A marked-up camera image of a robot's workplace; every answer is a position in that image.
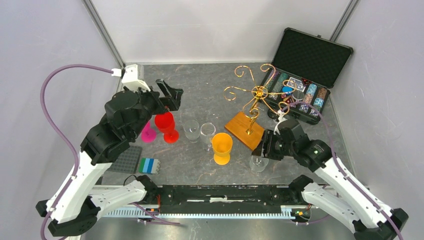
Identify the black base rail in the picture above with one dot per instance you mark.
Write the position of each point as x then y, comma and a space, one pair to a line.
217, 202

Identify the gold wire glass rack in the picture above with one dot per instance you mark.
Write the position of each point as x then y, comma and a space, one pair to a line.
243, 125

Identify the grey lego baseplate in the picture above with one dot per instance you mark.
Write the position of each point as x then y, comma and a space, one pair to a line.
128, 161

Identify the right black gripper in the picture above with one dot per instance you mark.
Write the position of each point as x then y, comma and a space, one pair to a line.
268, 137

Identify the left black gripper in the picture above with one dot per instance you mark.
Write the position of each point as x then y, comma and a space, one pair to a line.
172, 100

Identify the yellow wine glass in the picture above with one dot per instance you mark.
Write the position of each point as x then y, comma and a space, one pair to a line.
222, 144

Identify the black poker chip case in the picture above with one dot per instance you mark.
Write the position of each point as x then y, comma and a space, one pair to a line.
316, 61

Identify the red wine glass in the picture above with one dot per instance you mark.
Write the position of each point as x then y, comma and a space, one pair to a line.
165, 123

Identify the clear glass back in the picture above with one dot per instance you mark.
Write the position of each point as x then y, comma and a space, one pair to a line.
207, 132

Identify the blue playing card deck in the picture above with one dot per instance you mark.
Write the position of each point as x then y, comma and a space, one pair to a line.
297, 84

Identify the clear textured glass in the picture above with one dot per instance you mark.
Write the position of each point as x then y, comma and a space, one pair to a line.
192, 130

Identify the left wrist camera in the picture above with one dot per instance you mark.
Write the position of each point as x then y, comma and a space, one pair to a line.
133, 78

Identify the clear dealer button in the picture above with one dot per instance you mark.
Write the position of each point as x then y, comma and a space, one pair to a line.
298, 95

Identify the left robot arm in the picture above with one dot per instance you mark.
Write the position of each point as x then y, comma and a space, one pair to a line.
73, 210

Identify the pink wine glass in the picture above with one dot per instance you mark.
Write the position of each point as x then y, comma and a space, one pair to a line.
148, 134

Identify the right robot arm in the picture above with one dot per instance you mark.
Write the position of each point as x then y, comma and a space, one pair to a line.
367, 217

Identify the green blue lego block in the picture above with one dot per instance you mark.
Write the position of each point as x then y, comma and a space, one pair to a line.
150, 166

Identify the blue poker chip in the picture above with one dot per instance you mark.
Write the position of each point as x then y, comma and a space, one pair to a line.
287, 90

